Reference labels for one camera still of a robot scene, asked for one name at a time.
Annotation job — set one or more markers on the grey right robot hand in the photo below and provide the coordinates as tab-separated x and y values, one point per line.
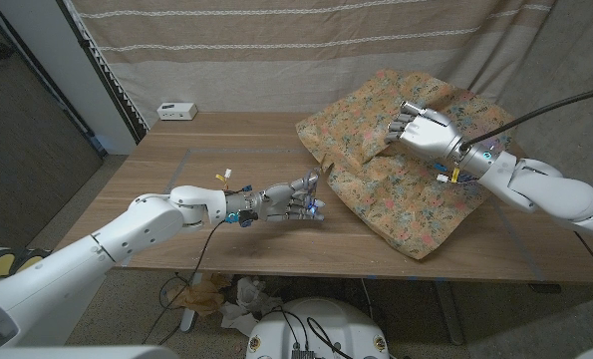
430	132

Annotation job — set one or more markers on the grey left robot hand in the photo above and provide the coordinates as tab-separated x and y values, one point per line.
278	202

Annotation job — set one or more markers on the floral orange fabric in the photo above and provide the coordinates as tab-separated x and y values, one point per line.
405	189

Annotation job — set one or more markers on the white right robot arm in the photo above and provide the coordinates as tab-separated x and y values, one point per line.
555	192

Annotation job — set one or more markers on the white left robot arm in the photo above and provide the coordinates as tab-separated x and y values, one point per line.
101	259

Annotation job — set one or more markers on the crumpled white paper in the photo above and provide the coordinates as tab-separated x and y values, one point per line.
248	299

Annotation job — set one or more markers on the crumpled brown paper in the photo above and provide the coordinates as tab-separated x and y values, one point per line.
206	294

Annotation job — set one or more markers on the white power strip box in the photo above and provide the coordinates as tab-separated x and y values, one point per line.
176	111

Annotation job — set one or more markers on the white robot torso base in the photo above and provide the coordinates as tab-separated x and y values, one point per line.
346	324

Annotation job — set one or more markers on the beige striped curtain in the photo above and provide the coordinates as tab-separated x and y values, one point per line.
276	55

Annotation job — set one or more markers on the grey table leg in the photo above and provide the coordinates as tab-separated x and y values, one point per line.
189	319
448	314

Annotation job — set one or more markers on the black torso connector block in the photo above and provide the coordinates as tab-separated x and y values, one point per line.
303	355

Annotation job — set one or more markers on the dark wooden door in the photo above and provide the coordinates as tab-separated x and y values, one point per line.
27	149

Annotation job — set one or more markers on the black metal frame post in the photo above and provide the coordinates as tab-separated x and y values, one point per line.
119	100

